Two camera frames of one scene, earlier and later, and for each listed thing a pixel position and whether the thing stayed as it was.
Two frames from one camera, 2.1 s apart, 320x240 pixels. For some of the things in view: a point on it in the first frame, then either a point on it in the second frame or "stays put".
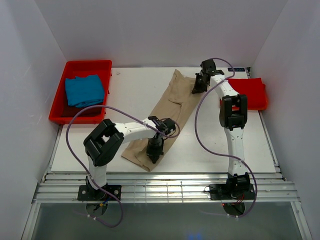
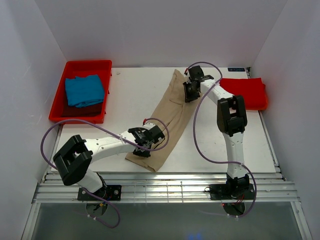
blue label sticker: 236,69 stays put
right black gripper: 197,88 to 188,97
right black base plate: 232,191 stays put
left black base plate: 86,192 stays put
